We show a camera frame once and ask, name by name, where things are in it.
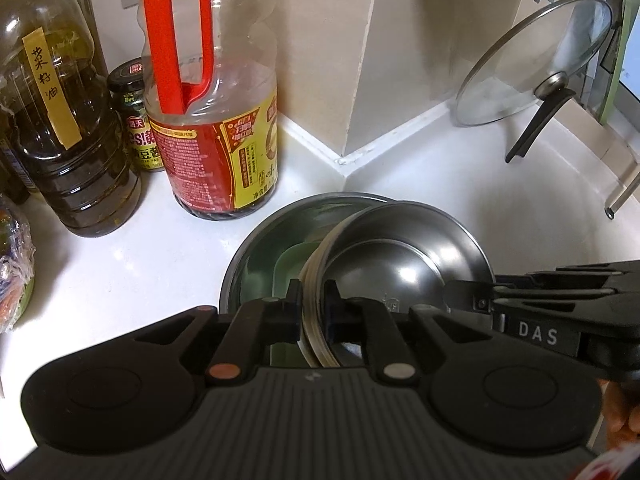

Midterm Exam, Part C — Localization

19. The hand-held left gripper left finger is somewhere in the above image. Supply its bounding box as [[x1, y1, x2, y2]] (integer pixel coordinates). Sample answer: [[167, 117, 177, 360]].
[[115, 280, 305, 388]]

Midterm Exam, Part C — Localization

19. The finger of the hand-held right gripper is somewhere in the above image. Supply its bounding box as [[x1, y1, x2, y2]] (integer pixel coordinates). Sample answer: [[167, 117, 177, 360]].
[[525, 260, 640, 289], [444, 280, 640, 313]]

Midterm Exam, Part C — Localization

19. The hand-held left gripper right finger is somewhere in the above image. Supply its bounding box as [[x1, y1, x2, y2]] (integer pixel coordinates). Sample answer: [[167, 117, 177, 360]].
[[322, 280, 506, 382]]

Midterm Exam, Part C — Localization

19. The cream plastic bowl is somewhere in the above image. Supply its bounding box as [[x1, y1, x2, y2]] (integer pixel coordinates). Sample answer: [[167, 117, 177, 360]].
[[297, 220, 346, 368], [301, 205, 401, 367]]

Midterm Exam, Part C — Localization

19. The green rectangular plate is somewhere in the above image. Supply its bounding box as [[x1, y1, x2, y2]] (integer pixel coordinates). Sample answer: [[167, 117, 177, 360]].
[[270, 242, 331, 367]]

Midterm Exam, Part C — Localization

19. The large stainless steel basin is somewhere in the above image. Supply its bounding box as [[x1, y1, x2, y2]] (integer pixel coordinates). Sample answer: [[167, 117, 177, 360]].
[[218, 191, 396, 367]]

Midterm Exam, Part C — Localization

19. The stainless steel bowl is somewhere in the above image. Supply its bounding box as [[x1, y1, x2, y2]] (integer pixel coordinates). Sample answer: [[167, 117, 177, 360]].
[[320, 201, 496, 356]]

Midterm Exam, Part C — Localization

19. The bagged stack of colourful plates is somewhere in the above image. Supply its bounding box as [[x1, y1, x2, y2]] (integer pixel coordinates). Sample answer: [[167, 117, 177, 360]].
[[0, 194, 37, 334]]

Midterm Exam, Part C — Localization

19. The person's right hand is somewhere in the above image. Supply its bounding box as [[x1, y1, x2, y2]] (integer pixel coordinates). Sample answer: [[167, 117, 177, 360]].
[[599, 379, 640, 453]]

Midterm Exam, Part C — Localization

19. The glass pot lid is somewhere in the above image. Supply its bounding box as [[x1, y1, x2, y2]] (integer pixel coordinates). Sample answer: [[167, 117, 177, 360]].
[[452, 0, 615, 164]]

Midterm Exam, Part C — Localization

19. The green label sauce jar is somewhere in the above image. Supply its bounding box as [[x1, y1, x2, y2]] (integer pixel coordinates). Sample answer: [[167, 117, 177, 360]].
[[107, 58, 167, 173]]

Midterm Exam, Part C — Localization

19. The large cooking oil bottle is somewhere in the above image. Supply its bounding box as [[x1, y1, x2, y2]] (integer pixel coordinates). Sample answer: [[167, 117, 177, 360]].
[[0, 0, 143, 237]]

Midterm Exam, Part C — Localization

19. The soy sauce bottle red handle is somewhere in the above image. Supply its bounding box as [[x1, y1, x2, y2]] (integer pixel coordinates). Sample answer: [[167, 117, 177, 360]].
[[141, 0, 280, 222]]

